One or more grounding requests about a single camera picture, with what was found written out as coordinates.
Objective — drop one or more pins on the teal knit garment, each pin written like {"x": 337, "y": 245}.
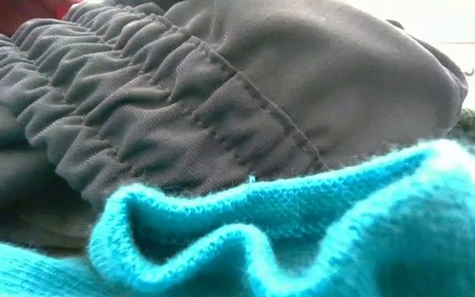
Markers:
{"x": 303, "y": 231}

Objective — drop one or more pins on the coral red garment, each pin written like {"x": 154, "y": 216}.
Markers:
{"x": 6, "y": 16}

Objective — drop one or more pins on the dark charcoal elastic-waist shorts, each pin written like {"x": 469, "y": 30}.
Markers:
{"x": 221, "y": 103}

